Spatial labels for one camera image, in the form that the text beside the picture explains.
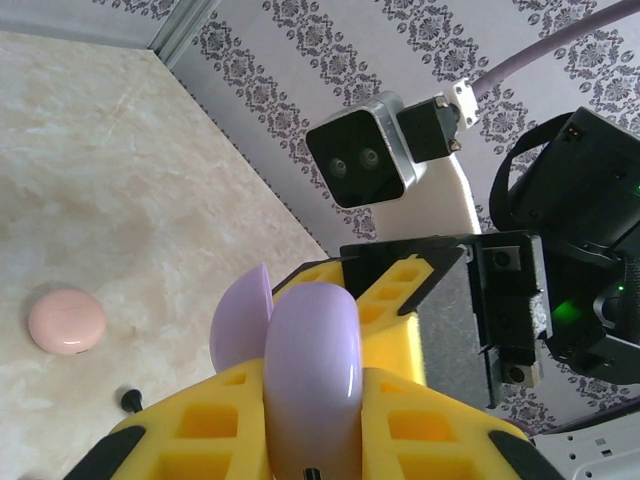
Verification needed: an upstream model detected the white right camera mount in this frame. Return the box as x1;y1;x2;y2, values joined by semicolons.
374;149;479;237

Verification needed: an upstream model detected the black wireless earbud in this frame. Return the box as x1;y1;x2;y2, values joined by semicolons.
119;388;147;414

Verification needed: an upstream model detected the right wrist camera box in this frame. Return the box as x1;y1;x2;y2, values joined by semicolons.
304;91;464;209

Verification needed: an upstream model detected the purple earbud charging case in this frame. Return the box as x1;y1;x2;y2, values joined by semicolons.
209;263;364;480

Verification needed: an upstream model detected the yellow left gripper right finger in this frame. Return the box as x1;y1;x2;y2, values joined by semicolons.
359;367;569;480

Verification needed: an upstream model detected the pink earbud charging case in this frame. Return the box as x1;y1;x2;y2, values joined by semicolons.
28;285;107;356

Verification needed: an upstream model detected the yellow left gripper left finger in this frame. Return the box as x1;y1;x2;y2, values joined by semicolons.
62;357;274;480

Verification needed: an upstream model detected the black right arm wire loop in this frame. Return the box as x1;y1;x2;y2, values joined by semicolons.
488;128;557;236

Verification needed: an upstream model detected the aluminium corner post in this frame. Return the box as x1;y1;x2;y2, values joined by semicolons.
149;0;222;69

